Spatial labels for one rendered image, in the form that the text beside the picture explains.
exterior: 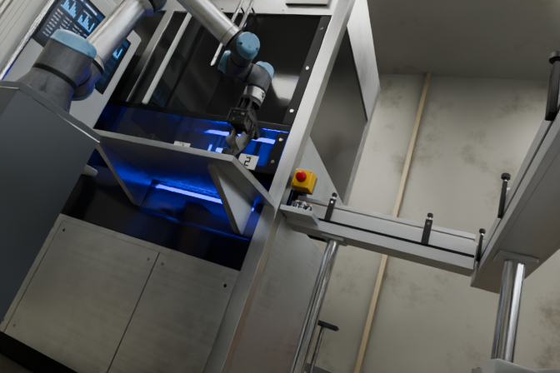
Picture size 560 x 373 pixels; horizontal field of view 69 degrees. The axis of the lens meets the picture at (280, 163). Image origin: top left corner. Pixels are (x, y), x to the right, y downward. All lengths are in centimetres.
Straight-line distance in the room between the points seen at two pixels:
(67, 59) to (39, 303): 111
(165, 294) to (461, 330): 406
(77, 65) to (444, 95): 557
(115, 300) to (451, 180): 466
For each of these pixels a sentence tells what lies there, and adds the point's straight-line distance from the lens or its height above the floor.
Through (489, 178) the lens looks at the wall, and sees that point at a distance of 572.
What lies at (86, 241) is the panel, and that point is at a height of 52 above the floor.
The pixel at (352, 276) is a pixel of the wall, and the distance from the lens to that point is 544.
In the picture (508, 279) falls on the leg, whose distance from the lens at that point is 124.
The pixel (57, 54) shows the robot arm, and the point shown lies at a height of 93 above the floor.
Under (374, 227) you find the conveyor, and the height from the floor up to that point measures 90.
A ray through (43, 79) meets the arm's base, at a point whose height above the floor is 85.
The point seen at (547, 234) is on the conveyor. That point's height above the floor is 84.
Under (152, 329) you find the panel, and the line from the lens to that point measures 165.
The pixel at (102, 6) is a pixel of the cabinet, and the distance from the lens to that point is 216.
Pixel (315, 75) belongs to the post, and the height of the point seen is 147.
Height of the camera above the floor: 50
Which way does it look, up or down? 19 degrees up
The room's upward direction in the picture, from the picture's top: 20 degrees clockwise
